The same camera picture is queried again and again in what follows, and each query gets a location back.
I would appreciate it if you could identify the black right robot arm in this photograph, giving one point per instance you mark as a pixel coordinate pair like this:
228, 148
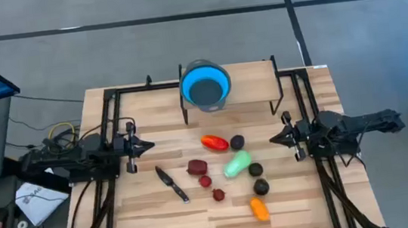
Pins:
360, 122

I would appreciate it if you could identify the dark red block toy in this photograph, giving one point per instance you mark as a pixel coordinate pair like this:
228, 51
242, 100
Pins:
197, 167

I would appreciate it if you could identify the white booklet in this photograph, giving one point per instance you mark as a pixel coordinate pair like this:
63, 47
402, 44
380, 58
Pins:
40, 203

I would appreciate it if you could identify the orange carrot toy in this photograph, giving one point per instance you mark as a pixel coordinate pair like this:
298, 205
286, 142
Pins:
259, 208

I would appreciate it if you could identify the dark toy avocado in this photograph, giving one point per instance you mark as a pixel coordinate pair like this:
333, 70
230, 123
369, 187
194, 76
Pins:
261, 186
255, 169
237, 142

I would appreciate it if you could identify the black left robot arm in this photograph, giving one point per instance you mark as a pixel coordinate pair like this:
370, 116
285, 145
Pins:
79, 153

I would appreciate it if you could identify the white tape roll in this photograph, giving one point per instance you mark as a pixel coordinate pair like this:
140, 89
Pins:
22, 225

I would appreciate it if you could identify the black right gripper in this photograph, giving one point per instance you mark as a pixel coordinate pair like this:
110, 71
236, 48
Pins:
304, 132

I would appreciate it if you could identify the red toy pomegranate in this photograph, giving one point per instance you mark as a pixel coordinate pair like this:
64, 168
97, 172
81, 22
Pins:
218, 194
205, 181

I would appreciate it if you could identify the black metal table frame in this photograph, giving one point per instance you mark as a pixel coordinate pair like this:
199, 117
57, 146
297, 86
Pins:
109, 94

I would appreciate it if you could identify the blue collapsible bowl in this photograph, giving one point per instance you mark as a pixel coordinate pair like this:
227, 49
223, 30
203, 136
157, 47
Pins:
205, 93

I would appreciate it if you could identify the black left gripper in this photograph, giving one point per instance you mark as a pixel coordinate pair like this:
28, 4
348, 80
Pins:
129, 137

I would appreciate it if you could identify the red orange toy mango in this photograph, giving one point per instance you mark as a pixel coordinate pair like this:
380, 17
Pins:
214, 143

